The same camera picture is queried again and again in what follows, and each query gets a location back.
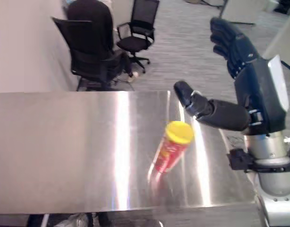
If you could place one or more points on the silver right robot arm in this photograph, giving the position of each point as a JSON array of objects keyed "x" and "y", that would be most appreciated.
[{"x": 272, "y": 165}]

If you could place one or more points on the person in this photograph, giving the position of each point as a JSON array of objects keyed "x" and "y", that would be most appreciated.
[{"x": 95, "y": 30}]

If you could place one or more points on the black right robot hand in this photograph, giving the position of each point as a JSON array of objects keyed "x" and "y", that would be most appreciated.
[{"x": 256, "y": 94}]

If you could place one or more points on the black office chair with person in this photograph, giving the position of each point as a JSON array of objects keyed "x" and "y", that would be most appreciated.
[{"x": 88, "y": 59}]

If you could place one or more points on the red can with yellow lid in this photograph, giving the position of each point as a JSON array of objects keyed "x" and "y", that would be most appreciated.
[{"x": 172, "y": 147}]

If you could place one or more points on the empty black mesh office chair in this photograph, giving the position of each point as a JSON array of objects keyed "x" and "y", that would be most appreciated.
[{"x": 141, "y": 28}]

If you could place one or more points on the stainless steel table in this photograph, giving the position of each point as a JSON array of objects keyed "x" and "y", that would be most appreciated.
[{"x": 88, "y": 151}]

